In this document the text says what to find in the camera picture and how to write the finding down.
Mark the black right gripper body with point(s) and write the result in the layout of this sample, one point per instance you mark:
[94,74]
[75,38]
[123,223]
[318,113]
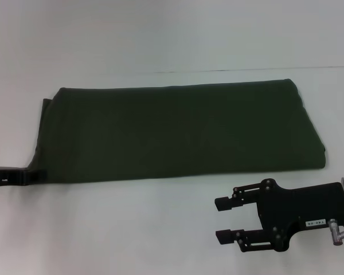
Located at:
[304,206]

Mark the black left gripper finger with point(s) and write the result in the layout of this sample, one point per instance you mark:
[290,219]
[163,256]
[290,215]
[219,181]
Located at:
[37,174]

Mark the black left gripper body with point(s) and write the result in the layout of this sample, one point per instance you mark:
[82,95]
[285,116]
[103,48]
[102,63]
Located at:
[5,176]

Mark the small silver connector post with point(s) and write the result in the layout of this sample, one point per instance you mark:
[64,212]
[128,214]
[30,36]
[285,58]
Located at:
[336,232]

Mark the dark green FREE t-shirt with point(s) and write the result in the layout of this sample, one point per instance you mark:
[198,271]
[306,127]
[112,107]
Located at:
[172,129]

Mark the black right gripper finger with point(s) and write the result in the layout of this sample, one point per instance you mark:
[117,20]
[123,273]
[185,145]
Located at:
[240,239]
[226,203]

